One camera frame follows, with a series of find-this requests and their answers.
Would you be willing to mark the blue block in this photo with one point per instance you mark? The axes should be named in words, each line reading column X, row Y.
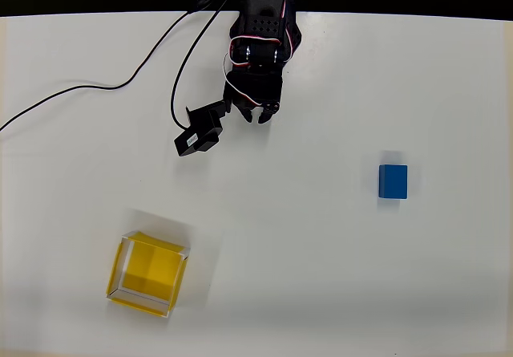
column 393, row 181

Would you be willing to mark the yellow open box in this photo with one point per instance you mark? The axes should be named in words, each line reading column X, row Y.
column 152, row 268

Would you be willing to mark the black camera on gripper mount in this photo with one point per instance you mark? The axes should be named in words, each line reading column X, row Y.
column 198, row 134

